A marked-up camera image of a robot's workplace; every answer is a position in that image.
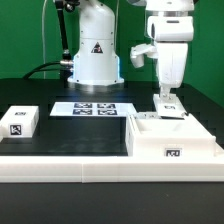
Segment white cabinet top block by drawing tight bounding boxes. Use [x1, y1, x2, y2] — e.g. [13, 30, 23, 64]
[0, 106, 39, 138]

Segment white U-shaped obstacle fence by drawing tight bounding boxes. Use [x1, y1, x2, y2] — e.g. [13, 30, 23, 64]
[0, 135, 224, 183]

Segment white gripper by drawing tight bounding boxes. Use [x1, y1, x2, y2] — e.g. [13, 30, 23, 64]
[147, 16, 194, 101]

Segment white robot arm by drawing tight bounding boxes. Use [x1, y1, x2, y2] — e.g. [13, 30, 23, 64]
[69, 0, 194, 101]

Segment black cable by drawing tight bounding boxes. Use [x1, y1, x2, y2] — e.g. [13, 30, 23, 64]
[22, 61, 68, 80]

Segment white cabinet body box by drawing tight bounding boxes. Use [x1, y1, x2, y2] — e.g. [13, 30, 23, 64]
[125, 115, 216, 159]

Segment white base tag plate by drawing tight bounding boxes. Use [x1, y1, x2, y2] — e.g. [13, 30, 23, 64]
[50, 102, 136, 117]

